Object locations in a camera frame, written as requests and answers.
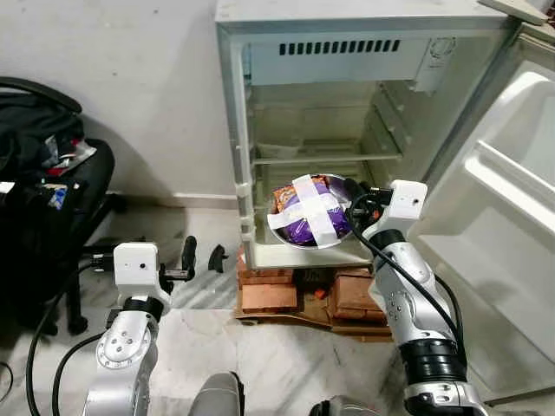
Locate steel bowl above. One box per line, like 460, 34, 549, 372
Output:
269, 173, 361, 250

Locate purple snack packet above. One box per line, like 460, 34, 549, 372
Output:
279, 185, 349, 244

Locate glass fridge shelf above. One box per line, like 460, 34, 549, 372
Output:
251, 153, 405, 166

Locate white mini fridge cabinet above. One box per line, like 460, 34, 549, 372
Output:
215, 0, 534, 271

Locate white fridge door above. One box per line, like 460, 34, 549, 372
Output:
406, 24, 555, 405

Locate red brick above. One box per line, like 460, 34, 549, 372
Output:
333, 269, 389, 323
238, 260, 300, 315

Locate black office chair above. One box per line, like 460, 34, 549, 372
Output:
0, 76, 127, 337

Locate grey left robot leg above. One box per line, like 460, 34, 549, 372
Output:
187, 372, 246, 416

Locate grey robot leg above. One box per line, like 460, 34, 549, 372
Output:
310, 396, 384, 416
187, 372, 246, 416

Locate white freezer compartment panel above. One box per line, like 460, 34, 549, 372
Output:
245, 36, 459, 93

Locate crumpled silver packet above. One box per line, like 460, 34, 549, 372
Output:
48, 139, 98, 174

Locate grey right robot leg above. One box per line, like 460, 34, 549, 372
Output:
310, 396, 384, 416

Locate black backpack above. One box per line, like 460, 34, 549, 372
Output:
0, 91, 88, 187

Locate beige flat board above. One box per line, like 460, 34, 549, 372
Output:
477, 0, 550, 26

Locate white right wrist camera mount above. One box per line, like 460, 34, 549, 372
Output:
362, 179, 428, 245

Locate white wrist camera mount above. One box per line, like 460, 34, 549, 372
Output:
113, 242, 173, 306
362, 179, 428, 245

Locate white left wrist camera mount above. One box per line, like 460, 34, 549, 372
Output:
113, 242, 173, 306

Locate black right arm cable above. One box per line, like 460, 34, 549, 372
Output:
347, 192, 467, 369

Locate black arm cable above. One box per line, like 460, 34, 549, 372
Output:
24, 260, 118, 416
347, 192, 467, 369

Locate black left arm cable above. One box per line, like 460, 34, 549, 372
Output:
24, 260, 118, 416

